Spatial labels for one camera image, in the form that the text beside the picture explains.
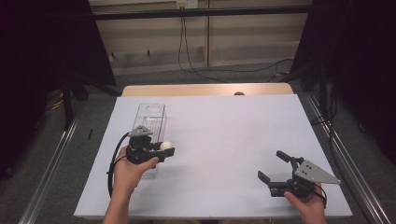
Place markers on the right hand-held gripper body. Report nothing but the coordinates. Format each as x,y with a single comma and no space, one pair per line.
314,174

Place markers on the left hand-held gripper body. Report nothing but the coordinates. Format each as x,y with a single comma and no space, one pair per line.
140,149

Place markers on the white egg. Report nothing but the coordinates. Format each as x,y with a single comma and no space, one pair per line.
166,145

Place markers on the clear plastic container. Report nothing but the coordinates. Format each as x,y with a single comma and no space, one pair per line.
154,119

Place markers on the person's left hand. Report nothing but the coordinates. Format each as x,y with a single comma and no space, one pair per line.
129,174

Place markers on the person's right hand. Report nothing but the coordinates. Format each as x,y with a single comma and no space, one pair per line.
309,208

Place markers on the white table sheet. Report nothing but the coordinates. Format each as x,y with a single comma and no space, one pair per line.
224,130

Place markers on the dark round table grommet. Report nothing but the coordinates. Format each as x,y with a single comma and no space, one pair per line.
239,93

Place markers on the black metal stand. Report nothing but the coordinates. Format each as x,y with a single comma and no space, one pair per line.
67,102

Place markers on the black curtain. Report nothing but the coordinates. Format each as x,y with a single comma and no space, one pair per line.
358,62
37,62

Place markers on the black horizontal bar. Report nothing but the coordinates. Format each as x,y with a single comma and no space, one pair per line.
202,12

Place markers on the aluminium rail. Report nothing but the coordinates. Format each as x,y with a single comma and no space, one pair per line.
351,168
46,177

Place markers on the white wall outlet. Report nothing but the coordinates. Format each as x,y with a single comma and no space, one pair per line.
186,3

